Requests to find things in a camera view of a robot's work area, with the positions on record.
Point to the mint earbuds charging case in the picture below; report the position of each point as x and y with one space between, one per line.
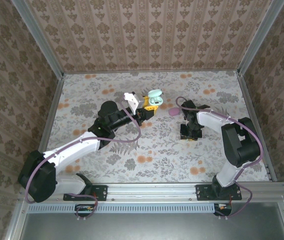
154 93

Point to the pink earbuds charging case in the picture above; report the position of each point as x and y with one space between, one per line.
174 111

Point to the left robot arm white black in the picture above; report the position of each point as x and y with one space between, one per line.
77 150

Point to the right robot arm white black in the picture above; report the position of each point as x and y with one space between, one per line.
212 122

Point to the floral table cover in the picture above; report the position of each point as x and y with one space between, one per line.
157 155

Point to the black electronics board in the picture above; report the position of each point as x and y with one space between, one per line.
223 208
84 208

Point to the grey metal sheet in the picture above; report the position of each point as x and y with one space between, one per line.
152 225

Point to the aluminium table edge rail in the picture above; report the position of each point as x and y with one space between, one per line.
252 120
52 120

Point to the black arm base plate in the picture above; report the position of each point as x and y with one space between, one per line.
203 192
99 192

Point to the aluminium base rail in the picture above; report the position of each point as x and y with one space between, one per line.
152 191

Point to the aluminium frame post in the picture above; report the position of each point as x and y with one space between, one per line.
37 37
259 37

